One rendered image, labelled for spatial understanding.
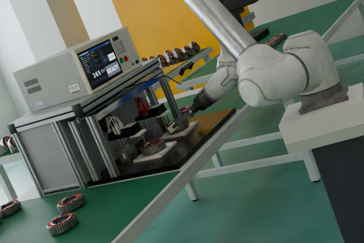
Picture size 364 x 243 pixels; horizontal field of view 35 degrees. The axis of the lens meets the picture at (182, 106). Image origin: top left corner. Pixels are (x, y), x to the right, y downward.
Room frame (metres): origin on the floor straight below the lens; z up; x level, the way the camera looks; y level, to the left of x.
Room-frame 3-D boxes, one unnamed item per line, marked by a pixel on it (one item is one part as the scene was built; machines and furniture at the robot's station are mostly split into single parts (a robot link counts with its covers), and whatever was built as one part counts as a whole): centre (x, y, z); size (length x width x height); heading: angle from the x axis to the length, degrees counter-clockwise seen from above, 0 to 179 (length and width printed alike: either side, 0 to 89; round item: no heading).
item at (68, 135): (2.70, 0.33, 0.92); 0.66 x 0.01 x 0.30; 148
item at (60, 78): (2.74, 0.38, 1.22); 0.44 x 0.39 x 0.20; 148
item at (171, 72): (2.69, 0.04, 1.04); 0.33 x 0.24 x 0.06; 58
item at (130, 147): (2.54, 0.31, 0.80); 0.08 x 0.05 x 0.06; 148
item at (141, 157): (2.46, 0.18, 0.78); 0.15 x 0.15 x 0.01; 58
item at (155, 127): (2.74, 0.18, 0.80); 0.08 x 0.05 x 0.06; 148
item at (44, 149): (2.50, 0.63, 0.91); 0.28 x 0.03 x 0.32; 58
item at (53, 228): (2.01, 0.56, 0.77); 0.11 x 0.11 x 0.04
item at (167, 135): (2.66, 0.05, 0.78); 0.15 x 0.15 x 0.01; 58
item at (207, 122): (2.57, 0.13, 0.76); 0.64 x 0.47 x 0.02; 148
